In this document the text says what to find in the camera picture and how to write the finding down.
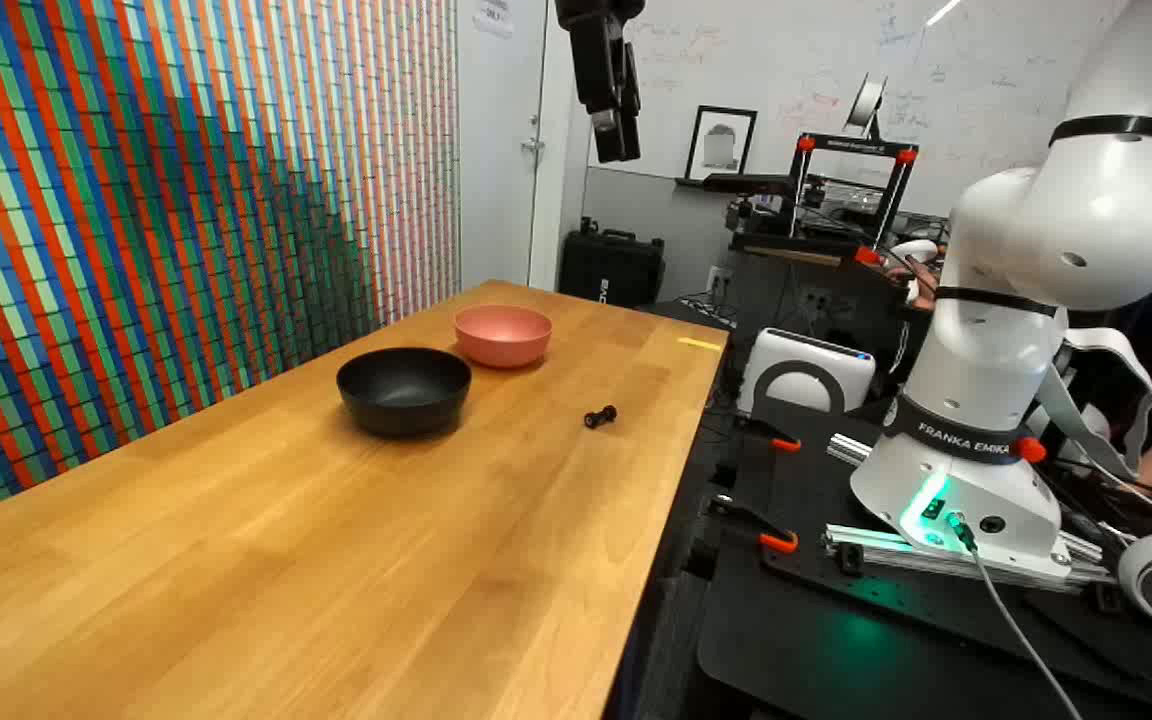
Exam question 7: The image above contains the framed portrait picture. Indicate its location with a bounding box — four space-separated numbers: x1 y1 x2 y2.
681 101 758 183

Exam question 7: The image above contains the white grey box device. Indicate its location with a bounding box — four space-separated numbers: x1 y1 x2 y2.
732 326 881 420

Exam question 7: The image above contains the black carrying case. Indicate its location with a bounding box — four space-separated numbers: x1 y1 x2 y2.
555 217 667 307

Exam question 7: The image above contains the peach bowl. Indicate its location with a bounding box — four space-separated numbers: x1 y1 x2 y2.
453 305 555 372

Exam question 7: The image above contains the black bowl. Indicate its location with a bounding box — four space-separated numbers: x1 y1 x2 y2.
336 343 477 446

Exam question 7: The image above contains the grey flat cable sleeve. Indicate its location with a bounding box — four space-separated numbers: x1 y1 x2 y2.
1030 326 1152 474

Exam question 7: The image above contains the black orange 3D printer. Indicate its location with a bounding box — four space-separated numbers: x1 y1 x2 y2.
723 130 943 319

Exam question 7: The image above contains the grey filament spool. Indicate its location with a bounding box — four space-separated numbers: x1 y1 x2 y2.
842 73 892 142

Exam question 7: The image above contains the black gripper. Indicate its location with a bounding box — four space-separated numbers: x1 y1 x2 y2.
553 0 648 169

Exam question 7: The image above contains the orange black bar clamp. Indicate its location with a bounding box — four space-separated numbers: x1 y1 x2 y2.
706 492 805 560
732 411 809 461

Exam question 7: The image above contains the white power cable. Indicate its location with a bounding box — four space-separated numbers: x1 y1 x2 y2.
952 523 1089 720

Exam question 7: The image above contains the black robot cart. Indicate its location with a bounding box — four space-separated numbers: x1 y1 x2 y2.
628 385 1152 720

